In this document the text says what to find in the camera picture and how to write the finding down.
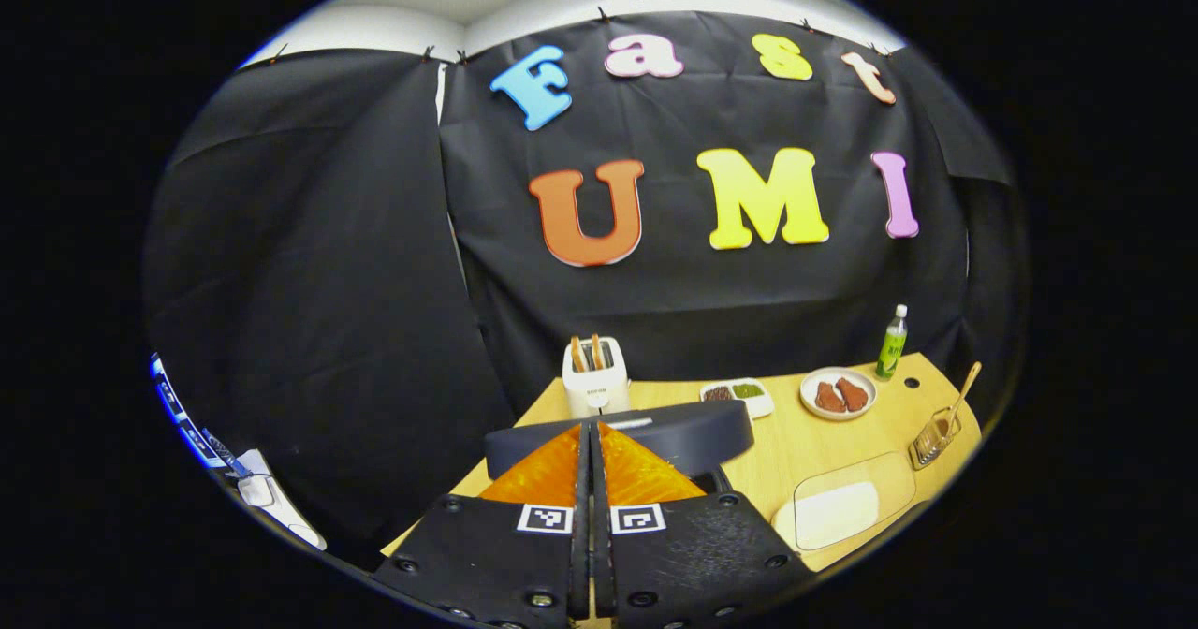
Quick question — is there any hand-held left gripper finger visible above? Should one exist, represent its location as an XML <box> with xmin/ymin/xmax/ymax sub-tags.
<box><xmin>592</xmin><ymin>421</ymin><xmax>815</xmax><ymax>629</ymax></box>
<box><xmin>372</xmin><ymin>421</ymin><xmax>592</xmax><ymax>629</ymax></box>

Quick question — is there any silver black rice cooker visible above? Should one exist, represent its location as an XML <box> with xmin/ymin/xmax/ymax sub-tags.
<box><xmin>484</xmin><ymin>400</ymin><xmax>755</xmax><ymax>499</ymax></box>

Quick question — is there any clear glass rice container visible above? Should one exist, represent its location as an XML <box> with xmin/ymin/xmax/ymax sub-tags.
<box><xmin>769</xmin><ymin>451</ymin><xmax>918</xmax><ymax>553</ymax></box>

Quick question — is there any wooden spoon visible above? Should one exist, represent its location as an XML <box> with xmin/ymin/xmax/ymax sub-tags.
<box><xmin>936</xmin><ymin>361</ymin><xmax>983</xmax><ymax>438</ymax></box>

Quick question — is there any white toaster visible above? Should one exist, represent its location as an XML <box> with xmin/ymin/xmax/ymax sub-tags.
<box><xmin>562</xmin><ymin>334</ymin><xmax>632</xmax><ymax>419</ymax></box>

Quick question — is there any white divided bean dish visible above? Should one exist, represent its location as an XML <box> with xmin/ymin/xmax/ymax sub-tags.
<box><xmin>699</xmin><ymin>378</ymin><xmax>776</xmax><ymax>419</ymax></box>

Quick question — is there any white round plate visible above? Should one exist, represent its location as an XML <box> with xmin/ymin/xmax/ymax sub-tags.
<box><xmin>799</xmin><ymin>367</ymin><xmax>879</xmax><ymax>421</ymax></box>

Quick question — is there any black backdrop cloth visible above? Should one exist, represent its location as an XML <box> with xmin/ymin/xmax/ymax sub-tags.
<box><xmin>145</xmin><ymin>11</ymin><xmax>1016</xmax><ymax>564</ymax></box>

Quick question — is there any white side table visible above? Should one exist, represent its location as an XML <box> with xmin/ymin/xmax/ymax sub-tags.
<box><xmin>234</xmin><ymin>448</ymin><xmax>329</xmax><ymax>552</ymax></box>

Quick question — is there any green drink bottle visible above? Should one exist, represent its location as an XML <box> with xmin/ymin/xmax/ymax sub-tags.
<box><xmin>875</xmin><ymin>304</ymin><xmax>909</xmax><ymax>382</ymax></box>

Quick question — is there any computer monitor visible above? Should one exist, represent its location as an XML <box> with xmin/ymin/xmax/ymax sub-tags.
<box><xmin>150</xmin><ymin>353</ymin><xmax>230</xmax><ymax>469</ymax></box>

